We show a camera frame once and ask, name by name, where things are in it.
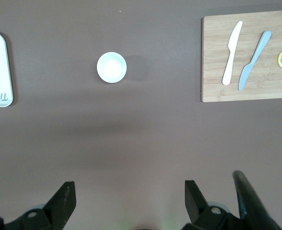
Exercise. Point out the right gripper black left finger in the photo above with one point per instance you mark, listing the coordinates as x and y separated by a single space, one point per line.
57 210

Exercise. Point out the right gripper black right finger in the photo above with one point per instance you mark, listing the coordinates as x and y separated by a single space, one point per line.
198 213

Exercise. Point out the white plastic cup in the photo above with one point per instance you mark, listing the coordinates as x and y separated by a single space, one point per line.
111 67

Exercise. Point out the wooden cutting board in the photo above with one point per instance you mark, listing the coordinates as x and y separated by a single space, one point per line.
215 60

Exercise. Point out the grey plastic knife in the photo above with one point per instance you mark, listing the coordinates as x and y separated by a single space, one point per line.
255 54

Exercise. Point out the white plastic knife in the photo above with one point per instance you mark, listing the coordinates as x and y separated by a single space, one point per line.
232 48

